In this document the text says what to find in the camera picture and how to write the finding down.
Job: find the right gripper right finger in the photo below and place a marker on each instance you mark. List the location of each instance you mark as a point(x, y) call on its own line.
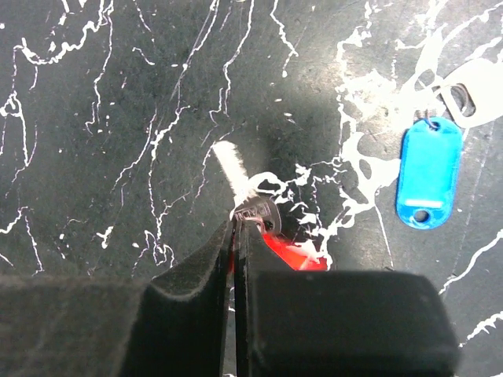
point(336, 323)

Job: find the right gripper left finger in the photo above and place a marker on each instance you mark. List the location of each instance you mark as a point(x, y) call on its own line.
point(171, 325)

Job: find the key with red tag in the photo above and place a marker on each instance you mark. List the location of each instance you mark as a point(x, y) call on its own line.
point(261, 211)

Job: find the key with blue tag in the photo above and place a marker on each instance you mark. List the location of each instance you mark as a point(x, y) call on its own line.
point(432, 146)

